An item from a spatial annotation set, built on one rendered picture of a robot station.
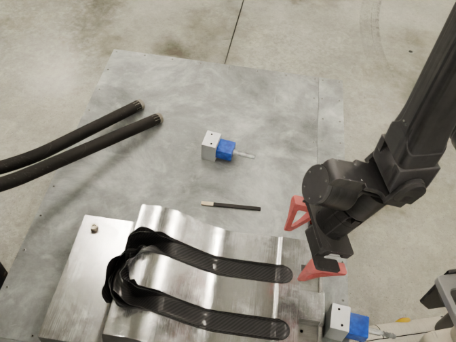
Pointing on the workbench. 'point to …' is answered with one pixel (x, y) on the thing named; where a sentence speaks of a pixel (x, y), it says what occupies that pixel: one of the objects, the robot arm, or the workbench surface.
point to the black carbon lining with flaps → (197, 320)
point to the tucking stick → (231, 205)
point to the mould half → (174, 283)
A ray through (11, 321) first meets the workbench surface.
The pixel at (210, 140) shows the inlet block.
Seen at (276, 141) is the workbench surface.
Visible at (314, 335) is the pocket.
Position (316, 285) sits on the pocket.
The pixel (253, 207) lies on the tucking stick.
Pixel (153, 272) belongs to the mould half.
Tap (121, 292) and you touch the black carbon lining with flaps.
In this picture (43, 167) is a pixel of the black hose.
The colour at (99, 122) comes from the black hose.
